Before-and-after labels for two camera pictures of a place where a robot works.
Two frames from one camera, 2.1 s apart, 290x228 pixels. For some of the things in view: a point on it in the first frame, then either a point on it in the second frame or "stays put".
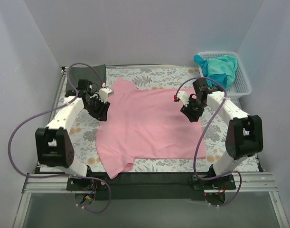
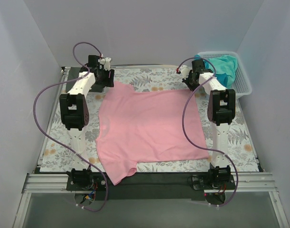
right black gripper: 191,112 to 191,83
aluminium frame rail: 245,182 stays put
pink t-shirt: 145,124 stays put
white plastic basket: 240,85 stays put
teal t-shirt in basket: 222,69 stays put
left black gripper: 101,109 to 107,77
